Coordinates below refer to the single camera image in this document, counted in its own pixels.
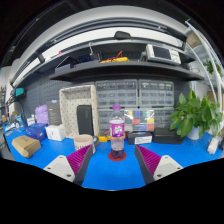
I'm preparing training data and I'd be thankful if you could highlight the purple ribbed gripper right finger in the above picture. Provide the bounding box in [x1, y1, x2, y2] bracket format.
[135, 145, 182, 184]

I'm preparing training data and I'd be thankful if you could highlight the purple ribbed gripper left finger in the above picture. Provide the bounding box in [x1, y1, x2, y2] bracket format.
[44, 145, 93, 185]

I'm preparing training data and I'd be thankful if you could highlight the plastic bottle purple label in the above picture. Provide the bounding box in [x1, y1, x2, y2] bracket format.
[109, 105, 125, 158]

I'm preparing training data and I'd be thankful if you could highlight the beige ceramic mug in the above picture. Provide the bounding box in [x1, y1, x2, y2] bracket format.
[74, 134, 99, 152]

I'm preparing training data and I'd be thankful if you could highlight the black flat case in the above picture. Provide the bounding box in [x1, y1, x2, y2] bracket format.
[153, 128, 184, 144]

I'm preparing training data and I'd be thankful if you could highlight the black box white label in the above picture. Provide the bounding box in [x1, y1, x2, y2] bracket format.
[127, 131, 152, 145]

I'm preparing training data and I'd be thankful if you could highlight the small white box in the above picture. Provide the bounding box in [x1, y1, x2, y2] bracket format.
[46, 124, 65, 141]

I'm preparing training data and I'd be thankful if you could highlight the red round marker sticker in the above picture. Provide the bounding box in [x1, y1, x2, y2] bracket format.
[108, 152, 127, 162]

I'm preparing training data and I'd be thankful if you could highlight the clear box of coloured parts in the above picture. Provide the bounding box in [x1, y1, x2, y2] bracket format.
[124, 109, 154, 132]

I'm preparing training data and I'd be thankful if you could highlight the blue cardboard box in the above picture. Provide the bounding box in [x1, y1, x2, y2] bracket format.
[25, 123, 47, 142]

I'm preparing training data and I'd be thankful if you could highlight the brown cardboard box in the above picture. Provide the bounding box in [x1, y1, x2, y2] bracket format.
[12, 135, 41, 158]

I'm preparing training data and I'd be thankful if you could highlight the black rectangular device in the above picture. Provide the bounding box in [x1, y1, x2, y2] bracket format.
[77, 105, 94, 135]

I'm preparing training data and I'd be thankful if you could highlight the dark grey product box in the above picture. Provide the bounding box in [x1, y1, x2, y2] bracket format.
[47, 100, 62, 125]

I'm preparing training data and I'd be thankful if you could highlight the white power adapter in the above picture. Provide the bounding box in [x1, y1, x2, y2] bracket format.
[207, 138, 219, 154]

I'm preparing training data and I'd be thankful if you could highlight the purple plastic bag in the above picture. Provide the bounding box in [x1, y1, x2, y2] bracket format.
[35, 104, 49, 124]

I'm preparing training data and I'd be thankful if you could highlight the green potted plant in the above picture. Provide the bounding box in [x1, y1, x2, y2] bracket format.
[169, 90, 222, 138]

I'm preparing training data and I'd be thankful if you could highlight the white perforated tray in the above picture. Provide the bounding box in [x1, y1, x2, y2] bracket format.
[59, 85, 99, 138]

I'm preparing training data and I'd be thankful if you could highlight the grey drawer organiser cabinet right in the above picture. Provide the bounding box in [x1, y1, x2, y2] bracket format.
[139, 79, 174, 128]

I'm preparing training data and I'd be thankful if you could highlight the grey drawer organiser cabinet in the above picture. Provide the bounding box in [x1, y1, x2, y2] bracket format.
[139, 79, 174, 128]
[95, 79, 137, 134]

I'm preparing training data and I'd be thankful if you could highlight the grey drawer organiser cabinet left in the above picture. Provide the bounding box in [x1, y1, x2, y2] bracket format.
[95, 79, 137, 134]

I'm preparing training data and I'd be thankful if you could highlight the dark blue box on shelf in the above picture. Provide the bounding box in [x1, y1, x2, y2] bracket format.
[55, 54, 99, 73]

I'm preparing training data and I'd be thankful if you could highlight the yellow tool on shelf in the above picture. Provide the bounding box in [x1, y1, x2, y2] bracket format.
[100, 51, 129, 63]

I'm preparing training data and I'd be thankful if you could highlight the white oscilloscope on shelf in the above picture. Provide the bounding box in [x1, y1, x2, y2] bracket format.
[140, 44, 181, 65]

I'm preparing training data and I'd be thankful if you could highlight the black metal shelf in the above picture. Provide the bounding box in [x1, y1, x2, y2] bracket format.
[9, 17, 205, 88]

